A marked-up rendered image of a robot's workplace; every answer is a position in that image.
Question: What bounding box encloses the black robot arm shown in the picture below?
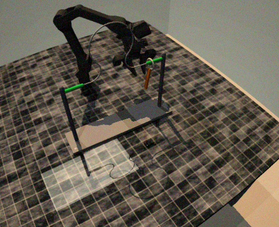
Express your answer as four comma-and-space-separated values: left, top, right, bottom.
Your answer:
53, 4, 151, 84

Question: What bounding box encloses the orange rectangular bar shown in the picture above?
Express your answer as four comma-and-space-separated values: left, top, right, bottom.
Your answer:
144, 58, 154, 89

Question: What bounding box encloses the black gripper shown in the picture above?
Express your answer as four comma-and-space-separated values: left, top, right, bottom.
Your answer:
112, 42, 157, 77

